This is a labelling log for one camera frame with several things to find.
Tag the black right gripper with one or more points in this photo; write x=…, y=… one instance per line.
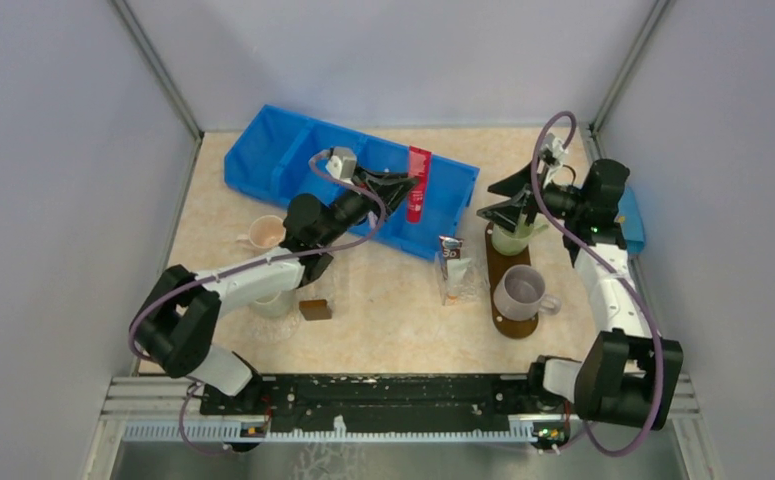
x=506, y=213

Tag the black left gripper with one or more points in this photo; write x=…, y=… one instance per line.
x=390, y=187

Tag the green ceramic mug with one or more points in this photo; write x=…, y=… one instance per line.
x=513, y=243

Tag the white tube orange cap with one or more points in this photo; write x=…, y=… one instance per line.
x=458, y=280

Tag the grey ceramic mug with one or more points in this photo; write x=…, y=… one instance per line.
x=522, y=294

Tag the clear textured acrylic tray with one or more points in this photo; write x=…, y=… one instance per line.
x=479, y=280

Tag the white ceramic mug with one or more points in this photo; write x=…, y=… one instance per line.
x=264, y=233

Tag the clear holder with wooden ends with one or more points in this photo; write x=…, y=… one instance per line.
x=328, y=297

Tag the cream speckled ceramic mug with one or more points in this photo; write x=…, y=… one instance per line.
x=275, y=305

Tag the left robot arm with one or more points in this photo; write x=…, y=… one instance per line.
x=175, y=326

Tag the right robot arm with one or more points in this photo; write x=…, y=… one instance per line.
x=630, y=373

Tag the blue crumpled cloth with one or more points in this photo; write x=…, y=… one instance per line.
x=631, y=222

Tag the blue divided storage bin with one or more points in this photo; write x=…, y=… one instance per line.
x=269, y=162

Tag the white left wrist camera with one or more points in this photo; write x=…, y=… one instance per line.
x=341, y=164

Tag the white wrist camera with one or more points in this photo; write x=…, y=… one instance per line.
x=552, y=153
x=341, y=164

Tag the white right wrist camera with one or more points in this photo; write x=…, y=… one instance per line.
x=552, y=153

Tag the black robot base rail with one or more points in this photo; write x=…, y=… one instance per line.
x=406, y=407

